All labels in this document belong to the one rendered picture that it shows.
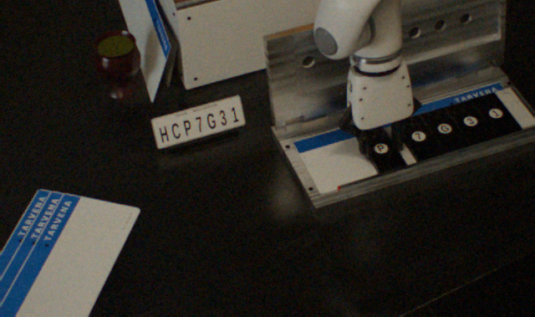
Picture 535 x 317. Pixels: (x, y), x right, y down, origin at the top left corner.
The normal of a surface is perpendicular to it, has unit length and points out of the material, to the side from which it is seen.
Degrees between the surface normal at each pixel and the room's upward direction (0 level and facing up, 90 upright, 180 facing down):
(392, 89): 84
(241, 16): 90
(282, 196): 0
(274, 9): 90
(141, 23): 69
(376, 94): 78
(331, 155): 0
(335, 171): 0
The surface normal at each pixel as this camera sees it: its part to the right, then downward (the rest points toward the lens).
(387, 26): 0.61, 0.39
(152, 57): -0.91, -0.04
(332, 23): -0.66, 0.43
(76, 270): -0.04, -0.71
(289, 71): 0.34, 0.53
